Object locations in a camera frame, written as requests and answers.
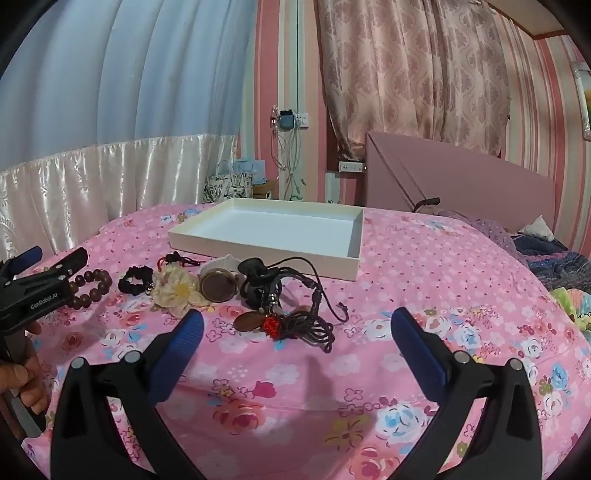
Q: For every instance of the purple dotted cloth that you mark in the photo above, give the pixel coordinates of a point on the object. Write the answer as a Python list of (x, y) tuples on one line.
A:
[(489, 230)]

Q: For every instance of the light blue gift bag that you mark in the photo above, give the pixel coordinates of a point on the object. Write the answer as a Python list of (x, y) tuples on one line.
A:
[(247, 167)]

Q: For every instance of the pink floral blanket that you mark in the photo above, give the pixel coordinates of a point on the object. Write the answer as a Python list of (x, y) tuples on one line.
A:
[(415, 286)]

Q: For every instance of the colourful crumpled cloth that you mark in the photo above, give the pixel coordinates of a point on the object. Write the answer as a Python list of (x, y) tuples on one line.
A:
[(575, 304)]

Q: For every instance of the white wall socket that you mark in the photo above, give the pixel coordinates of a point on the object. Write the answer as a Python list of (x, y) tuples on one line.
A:
[(303, 119)]

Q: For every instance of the white satin curtain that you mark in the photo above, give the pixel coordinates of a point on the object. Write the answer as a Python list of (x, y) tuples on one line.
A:
[(115, 184)]

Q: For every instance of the cream fabric flower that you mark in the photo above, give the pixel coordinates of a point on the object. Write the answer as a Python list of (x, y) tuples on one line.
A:
[(178, 288)]

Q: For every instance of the pink patterned curtain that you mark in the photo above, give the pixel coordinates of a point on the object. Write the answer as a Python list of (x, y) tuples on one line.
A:
[(406, 69)]

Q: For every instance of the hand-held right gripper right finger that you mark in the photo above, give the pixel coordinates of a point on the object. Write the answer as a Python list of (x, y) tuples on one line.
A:
[(415, 350)]

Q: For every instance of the brown cardboard box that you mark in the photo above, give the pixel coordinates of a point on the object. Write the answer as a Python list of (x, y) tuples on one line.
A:
[(265, 189)]

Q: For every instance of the white power strip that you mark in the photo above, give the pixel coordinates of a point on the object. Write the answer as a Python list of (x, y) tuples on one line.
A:
[(351, 166)]

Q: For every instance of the dark knitted blanket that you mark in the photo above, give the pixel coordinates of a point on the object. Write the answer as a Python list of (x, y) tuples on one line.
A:
[(554, 263)]

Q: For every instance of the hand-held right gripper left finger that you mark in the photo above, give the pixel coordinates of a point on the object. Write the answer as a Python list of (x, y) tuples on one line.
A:
[(178, 350)]

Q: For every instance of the blue charger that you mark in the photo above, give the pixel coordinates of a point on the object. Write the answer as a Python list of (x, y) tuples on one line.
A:
[(286, 121)]

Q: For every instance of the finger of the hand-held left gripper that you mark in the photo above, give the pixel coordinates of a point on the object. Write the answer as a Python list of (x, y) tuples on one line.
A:
[(60, 267), (27, 261)]

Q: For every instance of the beige knit round mirror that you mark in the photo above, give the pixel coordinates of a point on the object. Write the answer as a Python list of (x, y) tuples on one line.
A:
[(217, 286)]

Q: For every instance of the black bow hair clip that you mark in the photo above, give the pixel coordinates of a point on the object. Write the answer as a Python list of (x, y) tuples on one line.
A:
[(251, 277)]

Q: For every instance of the black scrunchie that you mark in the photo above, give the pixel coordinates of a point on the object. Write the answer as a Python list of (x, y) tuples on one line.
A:
[(125, 284)]

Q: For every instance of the white shallow cardboard box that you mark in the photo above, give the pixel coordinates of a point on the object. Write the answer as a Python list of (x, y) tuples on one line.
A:
[(286, 230)]

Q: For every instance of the pale blue curtain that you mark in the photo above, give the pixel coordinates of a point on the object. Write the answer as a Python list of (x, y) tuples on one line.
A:
[(138, 69)]

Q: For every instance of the pink headboard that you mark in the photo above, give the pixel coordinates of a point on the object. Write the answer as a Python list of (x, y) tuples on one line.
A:
[(461, 175)]

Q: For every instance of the person's left hand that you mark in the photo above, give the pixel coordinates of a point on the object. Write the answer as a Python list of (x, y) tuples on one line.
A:
[(30, 376)]

